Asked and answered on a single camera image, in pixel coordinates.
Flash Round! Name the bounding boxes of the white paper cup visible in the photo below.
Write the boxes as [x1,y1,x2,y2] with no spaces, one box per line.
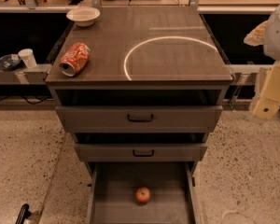
[18,49,37,68]

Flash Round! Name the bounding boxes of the crushed orange soda can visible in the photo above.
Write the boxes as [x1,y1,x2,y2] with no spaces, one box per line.
[60,42,91,77]

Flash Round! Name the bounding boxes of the white ceramic bowl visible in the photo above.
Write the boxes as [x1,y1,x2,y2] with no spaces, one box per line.
[66,7,100,27]

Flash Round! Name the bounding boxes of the grey drawer cabinet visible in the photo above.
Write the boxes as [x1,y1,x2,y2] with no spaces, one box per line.
[45,5,234,224]

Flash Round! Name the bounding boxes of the grey drawer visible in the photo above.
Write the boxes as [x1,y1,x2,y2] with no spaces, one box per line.
[55,89,224,133]
[75,133,207,162]
[85,162,199,224]

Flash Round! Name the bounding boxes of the bottom grey drawer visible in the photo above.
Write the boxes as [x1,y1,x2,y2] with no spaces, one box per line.
[85,162,199,224]

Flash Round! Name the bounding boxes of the red apple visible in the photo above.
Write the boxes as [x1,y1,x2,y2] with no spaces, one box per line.
[135,187,151,204]

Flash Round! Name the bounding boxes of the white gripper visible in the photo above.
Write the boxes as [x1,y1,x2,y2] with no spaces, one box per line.
[252,61,280,119]

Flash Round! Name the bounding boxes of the black cable on floor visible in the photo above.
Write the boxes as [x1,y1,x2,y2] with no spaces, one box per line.
[0,95,52,105]

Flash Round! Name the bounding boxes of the dark blue bowl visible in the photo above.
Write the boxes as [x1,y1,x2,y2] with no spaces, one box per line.
[0,54,21,71]

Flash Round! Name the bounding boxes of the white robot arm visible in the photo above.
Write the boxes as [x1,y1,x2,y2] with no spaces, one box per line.
[244,5,280,119]

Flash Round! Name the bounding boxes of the middle grey drawer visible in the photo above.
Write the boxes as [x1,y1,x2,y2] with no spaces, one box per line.
[75,133,207,162]

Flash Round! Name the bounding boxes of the metal shelf rail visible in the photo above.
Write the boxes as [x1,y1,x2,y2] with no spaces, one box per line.
[0,63,52,85]

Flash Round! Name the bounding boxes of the top grey drawer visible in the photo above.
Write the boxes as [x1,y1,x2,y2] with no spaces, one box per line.
[55,89,224,133]

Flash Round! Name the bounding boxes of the black handle on floor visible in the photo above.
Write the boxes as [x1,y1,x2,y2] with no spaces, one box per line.
[15,203,31,224]

